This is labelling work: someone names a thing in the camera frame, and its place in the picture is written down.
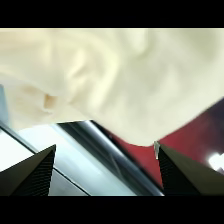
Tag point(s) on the cream garment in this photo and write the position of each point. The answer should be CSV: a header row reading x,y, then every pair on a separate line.
x,y
133,76

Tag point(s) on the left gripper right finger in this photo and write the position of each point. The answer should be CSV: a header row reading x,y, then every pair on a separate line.
x,y
186,176

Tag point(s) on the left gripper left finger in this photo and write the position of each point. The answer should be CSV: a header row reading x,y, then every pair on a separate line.
x,y
31,176

